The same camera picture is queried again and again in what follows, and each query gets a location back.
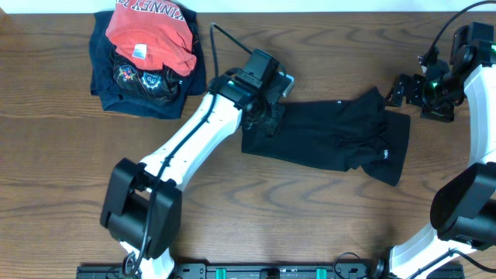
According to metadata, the black t-shirt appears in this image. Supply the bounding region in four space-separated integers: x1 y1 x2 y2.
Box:
241 88 411 187

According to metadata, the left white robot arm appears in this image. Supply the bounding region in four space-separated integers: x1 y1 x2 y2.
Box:
100 70 246 278

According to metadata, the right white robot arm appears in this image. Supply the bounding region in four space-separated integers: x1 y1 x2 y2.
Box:
377 39 495 278

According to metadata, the black patterned folded shirt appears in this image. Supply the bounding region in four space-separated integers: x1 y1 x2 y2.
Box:
113 54 184 104

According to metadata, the orange folded t-shirt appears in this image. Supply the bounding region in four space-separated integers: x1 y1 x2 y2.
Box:
105 0 197 77

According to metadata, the navy folded t-shirt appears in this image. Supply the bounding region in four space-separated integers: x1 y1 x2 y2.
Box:
89 7 206 119

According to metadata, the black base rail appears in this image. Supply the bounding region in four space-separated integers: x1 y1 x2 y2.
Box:
76 258 465 279

